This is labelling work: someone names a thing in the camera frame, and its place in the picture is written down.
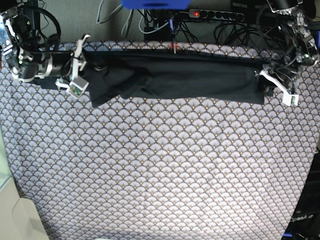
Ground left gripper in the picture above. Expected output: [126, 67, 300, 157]
[254, 64, 300, 107]

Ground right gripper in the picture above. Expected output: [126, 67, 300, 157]
[55, 34, 91, 98]

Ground dark navy T-shirt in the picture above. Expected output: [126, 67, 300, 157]
[32, 48, 267, 108]

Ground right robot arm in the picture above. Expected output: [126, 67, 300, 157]
[0, 0, 90, 99]

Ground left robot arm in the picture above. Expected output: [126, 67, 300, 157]
[256, 0, 320, 106]

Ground red table clamp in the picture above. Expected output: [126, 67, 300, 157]
[170, 42, 178, 54]

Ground black power strip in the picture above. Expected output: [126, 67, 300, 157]
[188, 9, 245, 22]

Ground fan patterned tablecloth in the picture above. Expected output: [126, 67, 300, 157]
[0, 40, 320, 240]

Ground black OpenArm box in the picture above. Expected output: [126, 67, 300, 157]
[282, 149, 320, 240]

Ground beige cabinet at left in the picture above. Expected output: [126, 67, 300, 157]
[0, 137, 49, 240]

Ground blue plastic mount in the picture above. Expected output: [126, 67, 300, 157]
[121, 0, 191, 10]

